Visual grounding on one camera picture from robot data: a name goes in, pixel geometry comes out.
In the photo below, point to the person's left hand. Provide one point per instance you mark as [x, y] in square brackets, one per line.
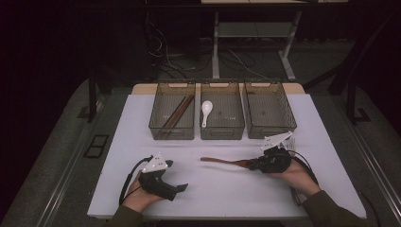
[138, 200]

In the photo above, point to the brown wooden spoon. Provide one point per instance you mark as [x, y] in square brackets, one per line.
[223, 161]

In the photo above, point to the black metal stand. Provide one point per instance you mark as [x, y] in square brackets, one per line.
[92, 101]
[351, 101]

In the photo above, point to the person's right hand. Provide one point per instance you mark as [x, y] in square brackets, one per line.
[299, 179]

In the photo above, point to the smoky clear plastic bin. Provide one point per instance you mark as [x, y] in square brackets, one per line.
[269, 110]
[227, 110]
[164, 104]

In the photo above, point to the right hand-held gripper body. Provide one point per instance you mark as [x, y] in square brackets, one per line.
[275, 160]

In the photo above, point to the grey metal rail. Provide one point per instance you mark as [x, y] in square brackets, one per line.
[375, 164]
[60, 186]

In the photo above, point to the white ceramic spoon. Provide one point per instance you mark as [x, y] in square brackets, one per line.
[207, 106]

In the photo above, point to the white table mat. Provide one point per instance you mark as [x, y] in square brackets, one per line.
[227, 195]

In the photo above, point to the white metal table frame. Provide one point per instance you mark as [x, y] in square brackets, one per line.
[252, 30]

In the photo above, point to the brown wooden chopstick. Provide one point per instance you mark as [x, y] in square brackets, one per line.
[180, 111]
[183, 109]

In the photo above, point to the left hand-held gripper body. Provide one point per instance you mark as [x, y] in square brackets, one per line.
[156, 186]

